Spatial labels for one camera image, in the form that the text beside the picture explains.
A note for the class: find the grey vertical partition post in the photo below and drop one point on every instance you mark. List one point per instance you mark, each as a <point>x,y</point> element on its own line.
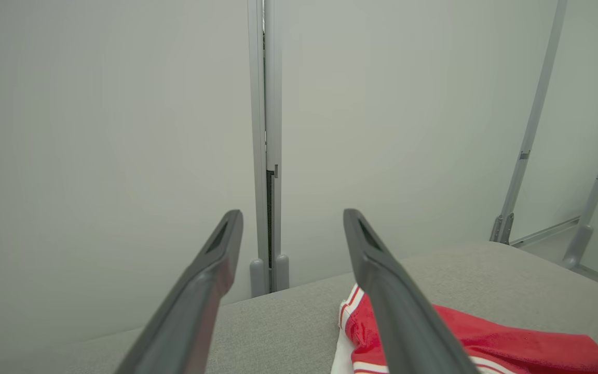
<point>276,104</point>
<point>256,156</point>

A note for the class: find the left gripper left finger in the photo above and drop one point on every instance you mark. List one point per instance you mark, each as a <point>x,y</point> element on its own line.
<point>195,311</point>

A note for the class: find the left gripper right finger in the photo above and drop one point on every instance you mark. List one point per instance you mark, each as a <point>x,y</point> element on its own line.
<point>403,322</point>

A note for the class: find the red basketball jersey white sleeves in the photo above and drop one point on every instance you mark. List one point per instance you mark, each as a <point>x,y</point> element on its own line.
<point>512,348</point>

